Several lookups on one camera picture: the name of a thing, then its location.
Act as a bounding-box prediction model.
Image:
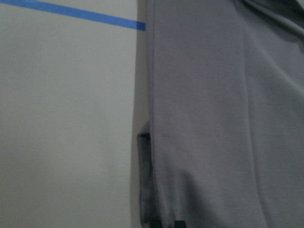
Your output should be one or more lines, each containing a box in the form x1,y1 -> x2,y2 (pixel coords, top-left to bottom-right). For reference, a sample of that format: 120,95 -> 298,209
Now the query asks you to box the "dark brown t-shirt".
137,0 -> 304,228

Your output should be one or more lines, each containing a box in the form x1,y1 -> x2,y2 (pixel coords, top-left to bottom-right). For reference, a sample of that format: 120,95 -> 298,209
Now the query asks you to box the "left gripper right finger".
174,220 -> 186,228

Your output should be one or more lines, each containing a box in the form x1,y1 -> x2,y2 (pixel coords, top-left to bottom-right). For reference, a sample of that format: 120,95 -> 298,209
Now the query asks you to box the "brown paper table cover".
0,0 -> 148,228

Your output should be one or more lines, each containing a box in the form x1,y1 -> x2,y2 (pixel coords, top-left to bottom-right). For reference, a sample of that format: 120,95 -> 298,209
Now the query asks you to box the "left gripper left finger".
150,219 -> 162,228

